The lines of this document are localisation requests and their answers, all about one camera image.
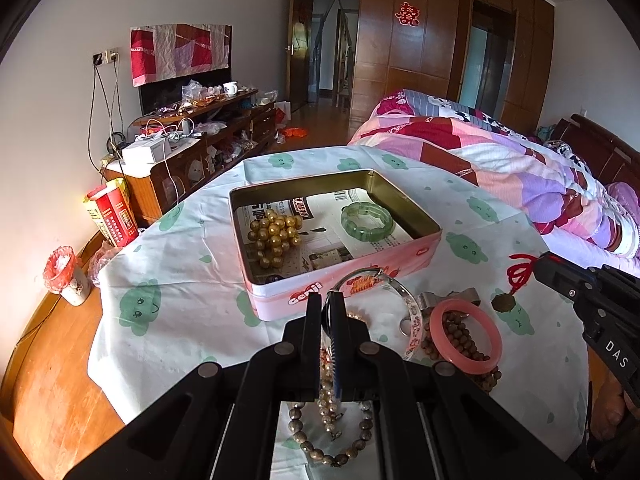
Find white tablecloth with green print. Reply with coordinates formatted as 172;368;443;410
87;146;593;480

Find brown wooden bead necklace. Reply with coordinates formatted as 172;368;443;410
420;310;502;393

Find clear printed bangle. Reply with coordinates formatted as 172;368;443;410
320;267;425;361

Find pink bangle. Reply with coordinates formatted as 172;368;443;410
429;298;503;375

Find person's right hand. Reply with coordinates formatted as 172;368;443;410
590;372;628;441

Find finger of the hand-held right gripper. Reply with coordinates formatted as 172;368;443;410
534;262;591;307
537;252;603;283

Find wooden wardrobe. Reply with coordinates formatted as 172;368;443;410
350;0;556;126

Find red paper decoration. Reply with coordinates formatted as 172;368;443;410
395;1;421;27

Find bed with colourful quilt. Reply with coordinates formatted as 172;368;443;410
347;89;640;261

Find red and white cloth cover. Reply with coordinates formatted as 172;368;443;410
130;23;232;87

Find wooden headboard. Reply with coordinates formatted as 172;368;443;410
550;113;640;196

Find green jade bracelet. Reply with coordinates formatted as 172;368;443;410
341;202;395;242

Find black power cables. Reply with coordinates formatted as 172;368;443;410
87;62;126;161

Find wooden television cabinet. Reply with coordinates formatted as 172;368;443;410
102;89;278;228

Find red and yellow box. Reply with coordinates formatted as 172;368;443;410
82;178;140;247

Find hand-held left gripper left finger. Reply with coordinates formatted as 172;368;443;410
65;292;322;480

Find white cardboard box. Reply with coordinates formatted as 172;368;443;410
121;139;171;166

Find trash bin with red bag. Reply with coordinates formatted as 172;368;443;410
43;246;92;307

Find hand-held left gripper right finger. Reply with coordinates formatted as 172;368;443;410
327;291;583;480

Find black television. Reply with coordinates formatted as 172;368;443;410
138;25;233;116

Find red knot pendant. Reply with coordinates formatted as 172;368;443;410
491;254;541;313

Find pink tin box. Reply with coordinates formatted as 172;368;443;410
229;169;443;322

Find grey metal trinket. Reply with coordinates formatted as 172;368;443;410
417;287;482;311

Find pearl necklace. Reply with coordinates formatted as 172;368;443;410
318;310;368;441

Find golden bead bracelet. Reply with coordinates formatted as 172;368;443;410
248;210;304;269

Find wooden door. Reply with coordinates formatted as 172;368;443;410
287;0;313;113

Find dark bead bracelet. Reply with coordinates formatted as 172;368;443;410
287;400;375;468

